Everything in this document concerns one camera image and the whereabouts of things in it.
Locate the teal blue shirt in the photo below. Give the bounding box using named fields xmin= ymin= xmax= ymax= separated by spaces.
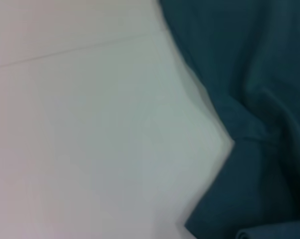
xmin=157 ymin=0 xmax=300 ymax=239

